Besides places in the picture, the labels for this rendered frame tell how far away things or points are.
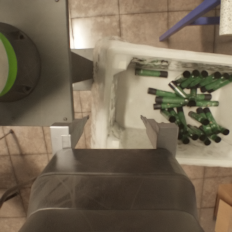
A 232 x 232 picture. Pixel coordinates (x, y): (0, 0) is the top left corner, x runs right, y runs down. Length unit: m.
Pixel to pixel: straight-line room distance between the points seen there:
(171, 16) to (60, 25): 1.08
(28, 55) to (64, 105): 0.11
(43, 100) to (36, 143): 1.17
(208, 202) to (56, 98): 1.75
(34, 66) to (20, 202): 1.68
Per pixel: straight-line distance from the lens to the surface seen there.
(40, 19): 0.38
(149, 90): 0.79
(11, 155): 1.69
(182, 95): 0.81
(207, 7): 0.71
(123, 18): 1.31
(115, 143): 0.64
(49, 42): 0.36
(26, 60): 0.34
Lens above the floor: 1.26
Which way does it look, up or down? 75 degrees down
